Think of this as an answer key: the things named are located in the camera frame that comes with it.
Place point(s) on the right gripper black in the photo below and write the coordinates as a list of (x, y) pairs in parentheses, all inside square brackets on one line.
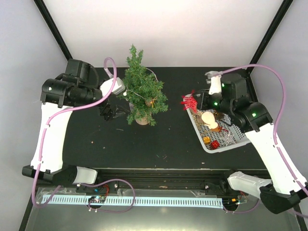
[(201, 103)]

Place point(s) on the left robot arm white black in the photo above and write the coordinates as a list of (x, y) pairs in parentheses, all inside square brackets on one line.
[(60, 96)]

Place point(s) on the silver star ornament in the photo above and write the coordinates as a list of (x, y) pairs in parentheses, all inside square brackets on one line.
[(228, 138)]

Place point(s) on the gold gift box ornament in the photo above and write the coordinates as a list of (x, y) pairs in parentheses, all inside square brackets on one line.
[(206, 140)]

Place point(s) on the pine cone ornament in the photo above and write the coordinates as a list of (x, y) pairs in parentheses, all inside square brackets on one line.
[(218, 115), (150, 102)]

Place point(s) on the wooden snowman ornament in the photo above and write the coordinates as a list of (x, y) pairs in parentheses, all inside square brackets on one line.
[(209, 120)]

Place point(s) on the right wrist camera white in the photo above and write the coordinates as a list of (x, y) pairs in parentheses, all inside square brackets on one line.
[(213, 78)]

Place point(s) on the small green christmas tree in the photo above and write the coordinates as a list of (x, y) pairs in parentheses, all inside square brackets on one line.
[(142, 84)]

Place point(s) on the white plastic basket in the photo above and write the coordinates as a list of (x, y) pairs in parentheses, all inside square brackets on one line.
[(219, 149)]

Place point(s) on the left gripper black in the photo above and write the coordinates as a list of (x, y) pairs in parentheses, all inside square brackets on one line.
[(103, 111)]

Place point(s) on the red foil star ornament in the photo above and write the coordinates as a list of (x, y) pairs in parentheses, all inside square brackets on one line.
[(189, 102)]

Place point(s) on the light blue slotted cable duct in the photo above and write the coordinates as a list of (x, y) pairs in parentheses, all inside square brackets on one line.
[(136, 201)]

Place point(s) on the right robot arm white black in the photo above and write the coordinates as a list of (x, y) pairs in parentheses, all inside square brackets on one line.
[(227, 95)]

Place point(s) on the red gift box ornament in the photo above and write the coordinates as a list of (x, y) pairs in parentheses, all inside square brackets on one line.
[(214, 144)]

